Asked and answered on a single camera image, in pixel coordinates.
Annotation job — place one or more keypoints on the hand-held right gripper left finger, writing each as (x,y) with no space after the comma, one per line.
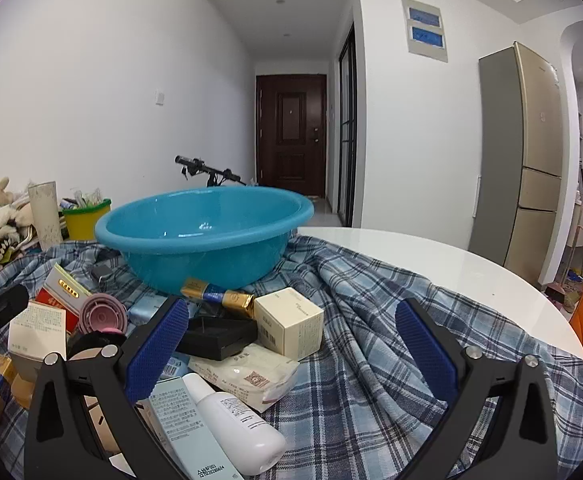
(156,350)

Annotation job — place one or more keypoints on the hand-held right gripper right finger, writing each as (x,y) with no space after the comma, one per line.
(424,350)

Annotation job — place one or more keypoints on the large cream box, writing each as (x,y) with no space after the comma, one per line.
(36,330)

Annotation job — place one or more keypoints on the light teal box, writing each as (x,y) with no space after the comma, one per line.
(181,425)

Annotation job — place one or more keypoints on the blue plastic basin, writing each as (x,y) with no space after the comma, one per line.
(206,255)

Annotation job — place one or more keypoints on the white plastic bottle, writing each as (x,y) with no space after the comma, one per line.
(241,430)

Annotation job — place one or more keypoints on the light blue tissue pack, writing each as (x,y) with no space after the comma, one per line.
(144,310)

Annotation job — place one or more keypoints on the blue plaid cloth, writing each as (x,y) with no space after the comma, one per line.
(371,360)

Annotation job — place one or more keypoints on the gold blue cigarette pack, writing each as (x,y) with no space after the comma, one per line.
(2,367)

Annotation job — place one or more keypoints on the fluffy black white plush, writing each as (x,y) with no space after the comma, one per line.
(7,247)

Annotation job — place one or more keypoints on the pink collapsible cup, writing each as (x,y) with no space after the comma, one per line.
(102,316)

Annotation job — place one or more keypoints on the white box gold red label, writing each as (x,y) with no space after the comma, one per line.
(66,285)

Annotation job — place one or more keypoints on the black tray box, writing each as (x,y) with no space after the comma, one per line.
(231,345)

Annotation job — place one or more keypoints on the red white cigarette carton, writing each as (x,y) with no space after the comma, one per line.
(71,321)

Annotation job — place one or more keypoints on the gold and blue packet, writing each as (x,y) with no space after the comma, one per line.
(211,294)

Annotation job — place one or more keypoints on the black charger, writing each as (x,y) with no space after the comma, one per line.
(102,274)

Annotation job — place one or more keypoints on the white sachet packet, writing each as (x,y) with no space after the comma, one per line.
(251,375)

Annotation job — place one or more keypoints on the tall cream cup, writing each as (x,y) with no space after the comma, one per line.
(45,215)

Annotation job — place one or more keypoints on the cream plush rabbit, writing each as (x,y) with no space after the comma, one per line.
(1,195)

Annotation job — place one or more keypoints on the yellow plastic bin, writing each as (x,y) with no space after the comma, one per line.
(86,222)

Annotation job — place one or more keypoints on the small cream box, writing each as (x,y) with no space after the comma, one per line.
(291,330)

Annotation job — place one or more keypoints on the pile of small sachets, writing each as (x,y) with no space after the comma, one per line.
(88,196)

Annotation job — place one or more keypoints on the black scooter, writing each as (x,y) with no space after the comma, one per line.
(191,161)

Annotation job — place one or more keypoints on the black framed glass door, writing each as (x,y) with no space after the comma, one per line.
(346,160)

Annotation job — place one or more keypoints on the gold refrigerator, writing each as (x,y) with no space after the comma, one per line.
(536,160)

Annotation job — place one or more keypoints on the dark brown door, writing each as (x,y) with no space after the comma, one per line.
(291,160)

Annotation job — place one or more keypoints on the white light switch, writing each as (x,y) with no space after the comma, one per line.
(159,96)

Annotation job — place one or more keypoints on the wall electrical panel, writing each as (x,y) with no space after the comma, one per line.
(424,45)

